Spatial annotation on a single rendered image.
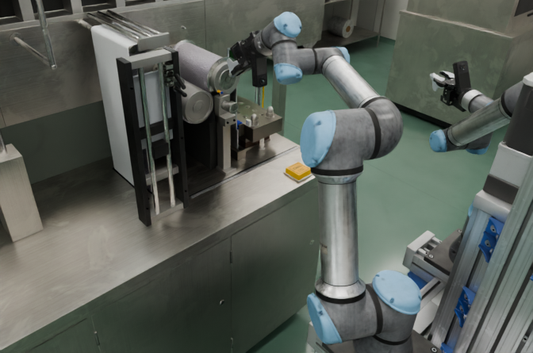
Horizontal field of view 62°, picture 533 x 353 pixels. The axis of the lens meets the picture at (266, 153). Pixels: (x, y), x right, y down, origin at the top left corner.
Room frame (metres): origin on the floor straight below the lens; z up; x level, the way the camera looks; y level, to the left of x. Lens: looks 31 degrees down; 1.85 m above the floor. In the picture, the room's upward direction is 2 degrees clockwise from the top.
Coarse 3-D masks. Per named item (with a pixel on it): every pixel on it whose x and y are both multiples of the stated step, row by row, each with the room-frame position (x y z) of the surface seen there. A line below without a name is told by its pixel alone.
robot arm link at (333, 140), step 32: (320, 128) 0.81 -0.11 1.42; (352, 128) 0.82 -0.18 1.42; (320, 160) 0.78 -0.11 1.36; (352, 160) 0.79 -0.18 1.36; (320, 192) 0.79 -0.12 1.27; (352, 192) 0.78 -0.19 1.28; (320, 224) 0.77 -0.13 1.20; (352, 224) 0.76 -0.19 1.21; (320, 256) 0.75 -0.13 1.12; (352, 256) 0.73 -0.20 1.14; (320, 288) 0.71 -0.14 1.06; (352, 288) 0.70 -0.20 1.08; (320, 320) 0.65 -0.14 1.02; (352, 320) 0.66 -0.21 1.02
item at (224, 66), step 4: (220, 64) 1.46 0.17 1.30; (224, 64) 1.46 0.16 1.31; (216, 68) 1.45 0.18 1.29; (220, 68) 1.45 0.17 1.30; (224, 68) 1.46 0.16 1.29; (216, 72) 1.44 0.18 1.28; (220, 72) 1.45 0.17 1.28; (212, 76) 1.44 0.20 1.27; (216, 76) 1.43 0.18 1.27; (236, 76) 1.49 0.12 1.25; (212, 80) 1.43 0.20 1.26; (216, 80) 1.43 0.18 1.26; (236, 80) 1.49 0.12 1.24; (212, 84) 1.43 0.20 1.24; (216, 84) 1.43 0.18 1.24; (236, 84) 1.49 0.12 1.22; (216, 88) 1.43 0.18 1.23; (220, 88) 1.44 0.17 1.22; (232, 88) 1.48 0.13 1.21; (224, 92) 1.46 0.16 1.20; (228, 92) 1.47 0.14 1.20
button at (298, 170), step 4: (296, 164) 1.44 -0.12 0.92; (300, 164) 1.44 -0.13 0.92; (288, 168) 1.41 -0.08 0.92; (292, 168) 1.41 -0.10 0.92; (296, 168) 1.41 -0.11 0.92; (300, 168) 1.41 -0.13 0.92; (304, 168) 1.42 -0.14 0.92; (308, 168) 1.42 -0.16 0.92; (288, 172) 1.41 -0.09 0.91; (292, 172) 1.39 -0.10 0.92; (296, 172) 1.39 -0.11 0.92; (300, 172) 1.39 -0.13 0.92; (304, 172) 1.39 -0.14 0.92; (308, 172) 1.40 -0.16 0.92; (292, 176) 1.39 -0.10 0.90; (296, 176) 1.38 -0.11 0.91; (300, 176) 1.37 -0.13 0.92; (304, 176) 1.39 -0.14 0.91
